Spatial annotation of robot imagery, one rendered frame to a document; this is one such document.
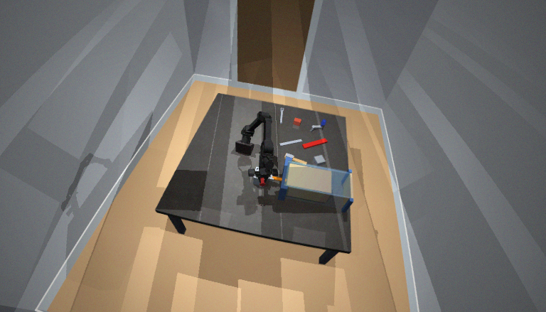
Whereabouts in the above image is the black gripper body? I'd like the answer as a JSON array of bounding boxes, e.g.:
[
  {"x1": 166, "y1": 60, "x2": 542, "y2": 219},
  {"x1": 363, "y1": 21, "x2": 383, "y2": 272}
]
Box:
[{"x1": 248, "y1": 163, "x2": 278, "y2": 177}]

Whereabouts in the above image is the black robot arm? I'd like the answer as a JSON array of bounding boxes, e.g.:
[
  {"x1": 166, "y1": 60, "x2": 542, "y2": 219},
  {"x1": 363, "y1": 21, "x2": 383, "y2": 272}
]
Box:
[{"x1": 241, "y1": 111, "x2": 274, "y2": 178}]

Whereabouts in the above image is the clear-panelled rack with blue uprights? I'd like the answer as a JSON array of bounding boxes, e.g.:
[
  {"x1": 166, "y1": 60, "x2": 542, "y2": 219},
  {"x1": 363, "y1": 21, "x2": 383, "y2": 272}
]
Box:
[{"x1": 281, "y1": 158, "x2": 354, "y2": 213}]

